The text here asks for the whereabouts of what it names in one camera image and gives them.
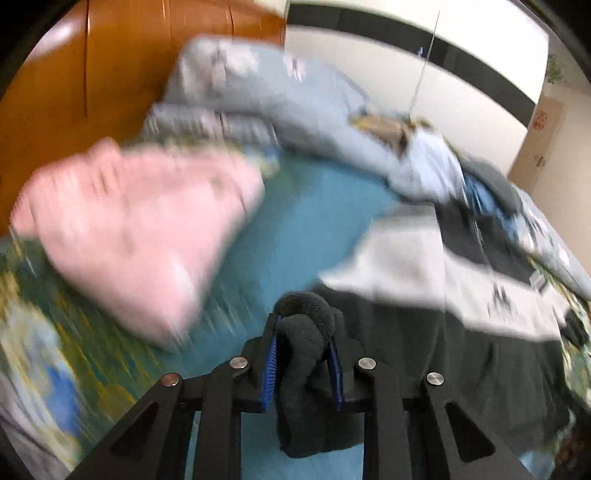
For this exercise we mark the dark grey and white garment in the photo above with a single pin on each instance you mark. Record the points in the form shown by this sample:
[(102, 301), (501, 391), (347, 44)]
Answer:
[(461, 350)]

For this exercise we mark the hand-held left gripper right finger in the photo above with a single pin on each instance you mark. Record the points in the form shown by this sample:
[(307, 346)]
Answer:
[(336, 376)]

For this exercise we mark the pink fleece garment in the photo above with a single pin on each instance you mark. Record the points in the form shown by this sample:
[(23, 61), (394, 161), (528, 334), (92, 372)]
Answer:
[(138, 230)]

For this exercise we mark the green potted plant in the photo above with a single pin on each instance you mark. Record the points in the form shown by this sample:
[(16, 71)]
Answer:
[(556, 69)]

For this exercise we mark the pile of mixed clothes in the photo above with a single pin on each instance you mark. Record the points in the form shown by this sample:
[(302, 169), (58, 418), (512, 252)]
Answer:
[(466, 175)]

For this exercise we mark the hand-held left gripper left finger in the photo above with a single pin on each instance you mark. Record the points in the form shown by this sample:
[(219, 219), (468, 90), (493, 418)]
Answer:
[(270, 369)]

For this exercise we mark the teal printed bed sheet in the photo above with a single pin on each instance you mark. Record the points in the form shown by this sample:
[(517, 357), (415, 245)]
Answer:
[(286, 221)]

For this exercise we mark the beige door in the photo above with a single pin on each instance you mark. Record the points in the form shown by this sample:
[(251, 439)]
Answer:
[(538, 138)]

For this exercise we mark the light blue printed quilt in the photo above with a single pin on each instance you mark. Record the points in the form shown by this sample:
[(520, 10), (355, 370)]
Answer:
[(277, 101)]

